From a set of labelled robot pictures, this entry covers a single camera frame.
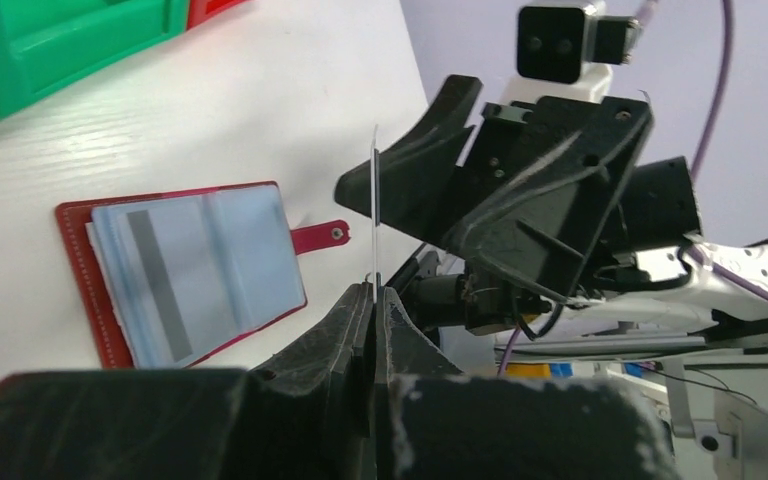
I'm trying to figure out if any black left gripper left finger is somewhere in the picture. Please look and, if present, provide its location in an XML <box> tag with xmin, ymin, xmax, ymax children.
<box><xmin>0</xmin><ymin>283</ymin><xmax>374</xmax><ymax>479</ymax></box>

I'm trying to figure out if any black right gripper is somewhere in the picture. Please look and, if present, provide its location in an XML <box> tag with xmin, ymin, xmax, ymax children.
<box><xmin>333</xmin><ymin>74</ymin><xmax>703</xmax><ymax>339</ymax></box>

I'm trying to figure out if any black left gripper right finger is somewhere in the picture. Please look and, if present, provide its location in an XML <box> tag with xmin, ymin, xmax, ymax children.
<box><xmin>374</xmin><ymin>288</ymin><xmax>679</xmax><ymax>479</ymax></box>

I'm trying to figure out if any thin card edge-on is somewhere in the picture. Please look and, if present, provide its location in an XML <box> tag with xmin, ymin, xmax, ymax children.
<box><xmin>369</xmin><ymin>124</ymin><xmax>381</xmax><ymax>304</ymax></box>

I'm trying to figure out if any red leather card holder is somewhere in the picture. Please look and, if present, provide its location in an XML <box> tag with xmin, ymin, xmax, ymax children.
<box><xmin>54</xmin><ymin>181</ymin><xmax>350</xmax><ymax>369</ymax></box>

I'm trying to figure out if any red plastic bin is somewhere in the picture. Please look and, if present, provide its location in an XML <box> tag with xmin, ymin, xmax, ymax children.
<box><xmin>186</xmin><ymin>0</ymin><xmax>246</xmax><ymax>30</ymax></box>

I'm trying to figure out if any green plastic bin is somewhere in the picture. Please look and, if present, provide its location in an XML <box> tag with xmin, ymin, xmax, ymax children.
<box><xmin>0</xmin><ymin>0</ymin><xmax>189</xmax><ymax>120</ymax></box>

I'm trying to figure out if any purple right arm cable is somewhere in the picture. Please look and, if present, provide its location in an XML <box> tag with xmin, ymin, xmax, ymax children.
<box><xmin>493</xmin><ymin>0</ymin><xmax>768</xmax><ymax>379</ymax></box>

